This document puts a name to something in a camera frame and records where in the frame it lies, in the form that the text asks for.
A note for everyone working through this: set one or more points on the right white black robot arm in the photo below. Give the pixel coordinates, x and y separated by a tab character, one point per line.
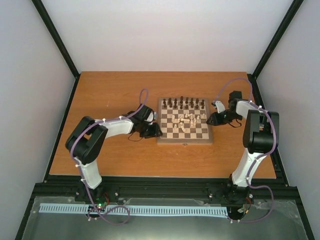
260	139

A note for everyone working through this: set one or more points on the light blue slotted cable duct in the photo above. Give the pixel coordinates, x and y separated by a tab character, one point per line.
136	210

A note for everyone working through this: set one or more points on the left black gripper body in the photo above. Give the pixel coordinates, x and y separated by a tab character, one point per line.
148	133

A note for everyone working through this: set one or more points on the light lying chess piece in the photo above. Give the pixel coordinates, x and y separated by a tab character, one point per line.
182	127

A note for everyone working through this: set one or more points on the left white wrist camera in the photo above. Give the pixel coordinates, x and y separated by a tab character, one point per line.
152	117

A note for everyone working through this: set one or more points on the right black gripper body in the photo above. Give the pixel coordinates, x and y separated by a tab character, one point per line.
225	119

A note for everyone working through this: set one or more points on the wooden chess board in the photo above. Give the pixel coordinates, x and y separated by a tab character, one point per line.
197	132

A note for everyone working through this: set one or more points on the dark chess pieces row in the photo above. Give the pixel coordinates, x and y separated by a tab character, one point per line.
182	103

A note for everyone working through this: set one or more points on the left black frame post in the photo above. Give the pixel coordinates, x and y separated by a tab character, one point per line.
44	15

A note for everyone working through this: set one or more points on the green lit circuit board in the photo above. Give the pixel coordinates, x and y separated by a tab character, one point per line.
101	206

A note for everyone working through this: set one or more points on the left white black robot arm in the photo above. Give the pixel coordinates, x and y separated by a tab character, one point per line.
86	141

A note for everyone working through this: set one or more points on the black aluminium frame rail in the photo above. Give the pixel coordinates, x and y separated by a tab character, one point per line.
116	188

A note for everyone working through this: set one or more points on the black frame post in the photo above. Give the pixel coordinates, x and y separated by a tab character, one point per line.
283	26
44	15

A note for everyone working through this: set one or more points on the right black frame post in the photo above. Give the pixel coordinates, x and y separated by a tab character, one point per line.
283	26

